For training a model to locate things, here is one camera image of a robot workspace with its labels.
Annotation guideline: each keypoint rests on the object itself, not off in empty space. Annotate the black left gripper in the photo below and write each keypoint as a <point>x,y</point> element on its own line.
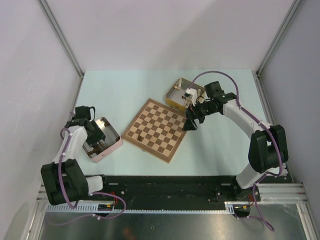
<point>100,135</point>

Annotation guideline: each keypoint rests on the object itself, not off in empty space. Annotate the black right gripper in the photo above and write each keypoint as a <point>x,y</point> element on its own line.
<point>190,124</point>

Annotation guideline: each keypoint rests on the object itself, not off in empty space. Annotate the dark pawn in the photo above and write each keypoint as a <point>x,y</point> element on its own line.
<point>139,137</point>

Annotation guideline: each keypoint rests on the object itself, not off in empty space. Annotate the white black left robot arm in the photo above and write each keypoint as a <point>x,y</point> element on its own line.
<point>63,178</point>

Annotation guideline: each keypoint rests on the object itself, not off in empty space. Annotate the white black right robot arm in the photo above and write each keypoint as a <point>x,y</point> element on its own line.
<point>268,145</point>

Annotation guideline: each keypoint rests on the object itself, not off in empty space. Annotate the dark chess pieces pile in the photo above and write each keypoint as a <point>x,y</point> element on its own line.
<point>98,148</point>

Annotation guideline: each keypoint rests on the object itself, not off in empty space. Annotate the wooden folding chess board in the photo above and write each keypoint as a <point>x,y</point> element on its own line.
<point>160,127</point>

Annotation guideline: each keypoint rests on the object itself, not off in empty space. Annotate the pink metal tin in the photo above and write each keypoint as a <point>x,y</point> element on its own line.
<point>112,140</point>

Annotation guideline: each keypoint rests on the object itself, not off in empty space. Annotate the yellow metal tin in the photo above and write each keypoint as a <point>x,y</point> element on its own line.
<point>175,95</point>

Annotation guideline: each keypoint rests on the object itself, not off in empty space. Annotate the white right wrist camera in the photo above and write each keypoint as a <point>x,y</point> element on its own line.
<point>191,95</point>

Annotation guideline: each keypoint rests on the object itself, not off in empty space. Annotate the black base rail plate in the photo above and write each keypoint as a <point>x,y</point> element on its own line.
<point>109,179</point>

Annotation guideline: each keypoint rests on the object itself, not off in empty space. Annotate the left aluminium corner post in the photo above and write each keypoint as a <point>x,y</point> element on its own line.
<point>53,22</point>

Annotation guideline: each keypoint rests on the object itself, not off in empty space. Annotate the aluminium corner post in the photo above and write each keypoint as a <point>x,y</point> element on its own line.
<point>53,22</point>
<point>280,34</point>

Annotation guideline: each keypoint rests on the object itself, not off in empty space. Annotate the aluminium front frame rail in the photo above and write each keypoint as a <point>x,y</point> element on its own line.
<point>280,192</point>

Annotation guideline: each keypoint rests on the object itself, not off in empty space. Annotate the right aluminium corner post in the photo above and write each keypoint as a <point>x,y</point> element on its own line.
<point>280,34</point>

